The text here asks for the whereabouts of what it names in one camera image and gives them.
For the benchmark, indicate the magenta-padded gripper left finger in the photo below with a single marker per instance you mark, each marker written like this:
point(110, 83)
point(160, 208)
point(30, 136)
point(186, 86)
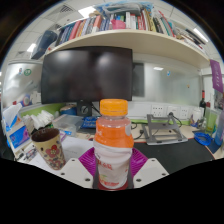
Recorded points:
point(80, 171)

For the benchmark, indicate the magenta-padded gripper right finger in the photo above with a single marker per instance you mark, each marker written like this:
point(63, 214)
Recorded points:
point(148, 171)

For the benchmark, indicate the orange-capped drink bottle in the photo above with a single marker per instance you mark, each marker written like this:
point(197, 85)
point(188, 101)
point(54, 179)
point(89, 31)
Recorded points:
point(113, 140)

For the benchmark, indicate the purple water bottle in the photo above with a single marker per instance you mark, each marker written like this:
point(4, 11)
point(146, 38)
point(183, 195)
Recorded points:
point(220, 128)

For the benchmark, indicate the floral ceramic mug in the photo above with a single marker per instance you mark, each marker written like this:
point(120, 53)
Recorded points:
point(50, 150)

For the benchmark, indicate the grey metal laptop stand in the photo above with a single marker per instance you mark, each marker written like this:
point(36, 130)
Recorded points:
point(165, 133)

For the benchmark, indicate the clear plastic box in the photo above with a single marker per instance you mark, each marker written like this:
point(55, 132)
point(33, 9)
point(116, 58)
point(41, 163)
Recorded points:
point(68, 123)

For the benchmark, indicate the small blue device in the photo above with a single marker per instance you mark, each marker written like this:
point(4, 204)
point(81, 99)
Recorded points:
point(90, 122)

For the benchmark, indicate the blue round container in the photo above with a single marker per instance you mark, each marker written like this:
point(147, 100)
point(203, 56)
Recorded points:
point(68, 110)

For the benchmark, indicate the pile of white napkins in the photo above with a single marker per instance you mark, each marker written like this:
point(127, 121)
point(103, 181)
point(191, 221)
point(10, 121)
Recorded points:
point(41, 119)

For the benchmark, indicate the blue tissue box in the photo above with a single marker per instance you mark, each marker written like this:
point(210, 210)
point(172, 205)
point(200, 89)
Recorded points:
point(18, 136)

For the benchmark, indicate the dark wine bottle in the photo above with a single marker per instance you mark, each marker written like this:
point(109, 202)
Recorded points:
point(203, 103)

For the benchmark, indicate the black computer monitor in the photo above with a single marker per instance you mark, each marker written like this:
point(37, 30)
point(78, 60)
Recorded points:
point(86, 75)

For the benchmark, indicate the purple hanging banner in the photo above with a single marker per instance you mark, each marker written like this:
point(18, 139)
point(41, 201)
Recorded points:
point(217, 75)

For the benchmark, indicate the white wall sockets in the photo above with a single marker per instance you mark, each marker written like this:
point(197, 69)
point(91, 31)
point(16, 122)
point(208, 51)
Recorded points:
point(159, 110)

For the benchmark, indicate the wall shelf with books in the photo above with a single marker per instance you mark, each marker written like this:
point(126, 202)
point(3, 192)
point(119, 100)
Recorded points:
point(133, 36)

